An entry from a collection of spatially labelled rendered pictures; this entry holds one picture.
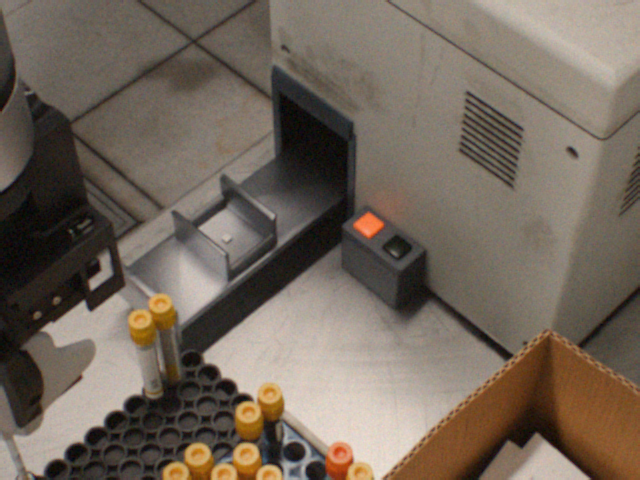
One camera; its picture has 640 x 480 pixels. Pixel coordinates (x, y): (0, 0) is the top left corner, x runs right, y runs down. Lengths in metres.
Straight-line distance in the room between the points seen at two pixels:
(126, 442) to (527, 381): 0.27
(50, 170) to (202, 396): 0.34
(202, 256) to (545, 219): 0.26
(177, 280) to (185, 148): 1.32
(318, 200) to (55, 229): 0.38
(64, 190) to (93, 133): 1.68
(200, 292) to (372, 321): 0.13
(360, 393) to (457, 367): 0.07
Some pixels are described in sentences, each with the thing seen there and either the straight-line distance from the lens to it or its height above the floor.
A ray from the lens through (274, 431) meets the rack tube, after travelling 0.81.
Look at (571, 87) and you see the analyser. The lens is 0.73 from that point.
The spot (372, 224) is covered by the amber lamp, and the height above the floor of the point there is 0.93.
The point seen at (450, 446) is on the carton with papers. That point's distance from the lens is 0.77.
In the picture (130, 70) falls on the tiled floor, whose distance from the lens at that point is 2.38.
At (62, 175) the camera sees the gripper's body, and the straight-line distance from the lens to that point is 0.60.
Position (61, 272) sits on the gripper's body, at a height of 1.18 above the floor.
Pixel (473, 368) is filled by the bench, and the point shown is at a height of 0.88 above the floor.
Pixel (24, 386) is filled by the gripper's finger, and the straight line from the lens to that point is 0.63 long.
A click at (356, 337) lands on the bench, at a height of 0.87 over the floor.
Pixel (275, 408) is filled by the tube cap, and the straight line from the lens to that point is 0.79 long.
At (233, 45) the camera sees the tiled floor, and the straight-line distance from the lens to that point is 2.41.
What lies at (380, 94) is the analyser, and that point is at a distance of 0.86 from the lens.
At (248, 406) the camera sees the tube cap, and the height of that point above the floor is 0.99.
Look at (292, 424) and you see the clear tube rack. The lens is 0.83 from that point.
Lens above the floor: 1.67
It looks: 53 degrees down
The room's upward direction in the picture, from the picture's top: straight up
